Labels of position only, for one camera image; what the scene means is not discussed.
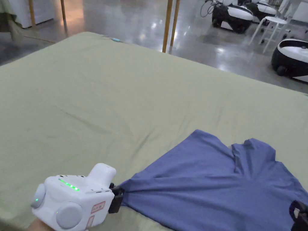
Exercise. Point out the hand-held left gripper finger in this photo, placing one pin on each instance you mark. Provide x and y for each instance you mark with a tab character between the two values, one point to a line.
118	190

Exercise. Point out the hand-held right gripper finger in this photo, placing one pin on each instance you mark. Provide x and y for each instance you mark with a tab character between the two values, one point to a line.
302	219

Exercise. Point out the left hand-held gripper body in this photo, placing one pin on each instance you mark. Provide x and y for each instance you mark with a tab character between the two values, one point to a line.
72	199

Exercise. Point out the blue shirt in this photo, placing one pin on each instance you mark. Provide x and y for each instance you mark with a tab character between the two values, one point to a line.
204	180

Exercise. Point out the white and black robot base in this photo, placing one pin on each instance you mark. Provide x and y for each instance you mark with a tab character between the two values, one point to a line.
264	9
234	14
292	60

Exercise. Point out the person's left hand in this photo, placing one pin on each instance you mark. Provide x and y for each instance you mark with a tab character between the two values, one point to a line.
35	226

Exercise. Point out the bed with pale green sheet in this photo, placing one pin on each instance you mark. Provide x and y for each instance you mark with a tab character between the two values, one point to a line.
101	96

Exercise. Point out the small light blue object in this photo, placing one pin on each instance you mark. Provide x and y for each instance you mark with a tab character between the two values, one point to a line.
116	40

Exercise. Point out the white cabinet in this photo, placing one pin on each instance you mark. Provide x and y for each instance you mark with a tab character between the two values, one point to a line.
41	10

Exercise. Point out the green draped cloth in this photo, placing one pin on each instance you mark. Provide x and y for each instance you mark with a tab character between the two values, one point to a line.
7	14

